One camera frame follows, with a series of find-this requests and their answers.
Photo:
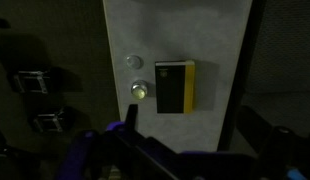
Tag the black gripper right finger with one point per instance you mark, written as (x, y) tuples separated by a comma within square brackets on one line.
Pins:
[(252, 128)]

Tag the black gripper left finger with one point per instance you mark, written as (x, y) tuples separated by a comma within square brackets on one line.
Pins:
[(131, 116)]

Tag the small clear glass object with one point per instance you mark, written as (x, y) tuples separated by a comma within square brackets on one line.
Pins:
[(139, 90)]

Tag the black book yellow spine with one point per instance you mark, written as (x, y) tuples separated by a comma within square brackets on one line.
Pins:
[(171, 86)]

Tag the black metal bracket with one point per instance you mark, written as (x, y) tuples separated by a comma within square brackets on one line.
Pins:
[(48, 121), (30, 81)]

